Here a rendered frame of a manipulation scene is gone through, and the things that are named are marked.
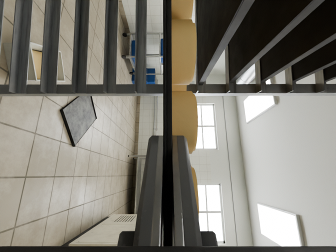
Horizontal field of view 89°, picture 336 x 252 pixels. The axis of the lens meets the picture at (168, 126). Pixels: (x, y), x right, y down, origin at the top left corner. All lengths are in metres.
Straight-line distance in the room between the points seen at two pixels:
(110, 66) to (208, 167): 4.53
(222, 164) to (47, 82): 4.70
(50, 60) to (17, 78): 0.11
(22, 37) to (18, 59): 0.07
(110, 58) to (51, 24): 0.22
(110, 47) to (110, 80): 0.10
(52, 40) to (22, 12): 0.13
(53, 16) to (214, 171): 4.68
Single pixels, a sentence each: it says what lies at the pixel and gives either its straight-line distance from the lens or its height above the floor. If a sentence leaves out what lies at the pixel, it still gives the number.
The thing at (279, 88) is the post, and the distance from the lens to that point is 0.63.
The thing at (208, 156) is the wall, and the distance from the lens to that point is 4.94.
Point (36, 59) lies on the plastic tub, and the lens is 1.53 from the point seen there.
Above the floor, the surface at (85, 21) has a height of 0.70.
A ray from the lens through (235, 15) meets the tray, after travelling 0.28.
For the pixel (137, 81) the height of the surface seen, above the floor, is 0.86.
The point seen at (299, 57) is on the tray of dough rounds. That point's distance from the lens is 0.46.
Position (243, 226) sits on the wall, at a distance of 5.29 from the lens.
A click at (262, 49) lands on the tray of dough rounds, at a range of 0.39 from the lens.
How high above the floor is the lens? 0.95
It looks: level
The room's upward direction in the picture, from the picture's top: 90 degrees clockwise
